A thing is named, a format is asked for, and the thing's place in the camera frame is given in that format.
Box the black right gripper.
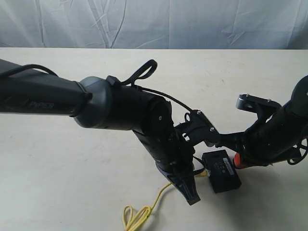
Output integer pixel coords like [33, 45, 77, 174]
[215, 132, 250, 169]

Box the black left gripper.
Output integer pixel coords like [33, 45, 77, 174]
[154, 125, 200, 205]

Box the black network switch box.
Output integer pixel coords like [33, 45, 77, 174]
[202, 150, 242, 193]

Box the yellow ethernet cable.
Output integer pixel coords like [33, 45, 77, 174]
[122, 169, 209, 231]

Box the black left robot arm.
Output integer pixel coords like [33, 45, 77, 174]
[0, 60, 200, 205]

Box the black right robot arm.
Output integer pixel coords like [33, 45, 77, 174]
[215, 77, 308, 169]

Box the grey backdrop cloth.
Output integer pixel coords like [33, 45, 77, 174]
[0, 0, 308, 50]

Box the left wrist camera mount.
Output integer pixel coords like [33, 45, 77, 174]
[175, 110, 220, 147]

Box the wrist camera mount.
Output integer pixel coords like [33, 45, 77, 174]
[236, 94, 282, 125]
[175, 110, 220, 147]

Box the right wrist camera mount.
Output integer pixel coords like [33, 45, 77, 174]
[236, 94, 282, 125]

